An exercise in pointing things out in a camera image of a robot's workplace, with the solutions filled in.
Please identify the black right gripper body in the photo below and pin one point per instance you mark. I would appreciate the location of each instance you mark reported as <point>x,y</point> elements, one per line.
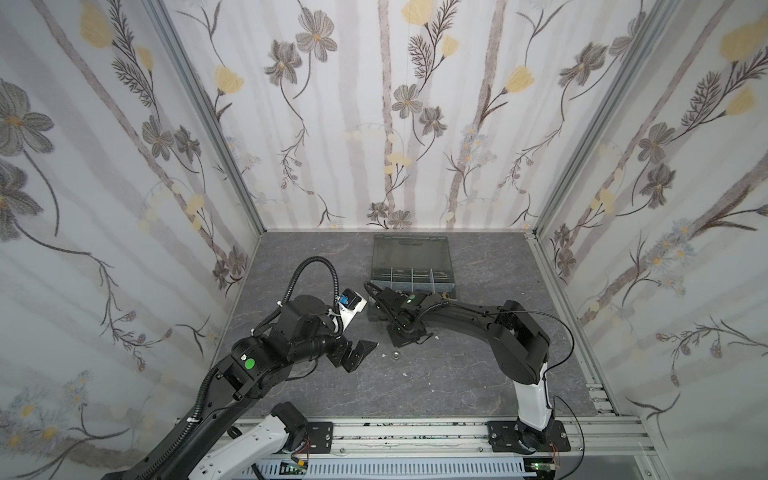
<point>401,314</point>

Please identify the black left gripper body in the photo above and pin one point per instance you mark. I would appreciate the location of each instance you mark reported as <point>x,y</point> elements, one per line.
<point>336,350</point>

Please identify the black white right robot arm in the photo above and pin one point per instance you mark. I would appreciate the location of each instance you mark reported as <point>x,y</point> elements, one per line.
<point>519,344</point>

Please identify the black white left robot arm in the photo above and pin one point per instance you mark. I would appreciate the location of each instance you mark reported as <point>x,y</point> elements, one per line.
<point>303,329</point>

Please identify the green plastic organizer box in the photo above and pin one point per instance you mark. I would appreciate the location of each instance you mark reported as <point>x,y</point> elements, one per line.
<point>412,263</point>

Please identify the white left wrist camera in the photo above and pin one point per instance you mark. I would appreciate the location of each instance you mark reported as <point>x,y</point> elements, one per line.
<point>349,304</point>

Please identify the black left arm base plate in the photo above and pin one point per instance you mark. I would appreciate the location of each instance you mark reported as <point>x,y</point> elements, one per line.
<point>319,438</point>

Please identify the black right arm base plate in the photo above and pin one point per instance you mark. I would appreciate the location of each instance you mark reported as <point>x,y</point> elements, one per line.
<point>517,437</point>

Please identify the white slotted cable duct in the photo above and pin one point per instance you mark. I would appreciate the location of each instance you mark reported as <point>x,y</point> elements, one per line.
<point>397,468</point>

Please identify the aluminium front rail frame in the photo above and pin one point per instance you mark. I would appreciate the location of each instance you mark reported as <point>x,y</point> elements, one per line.
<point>602,447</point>

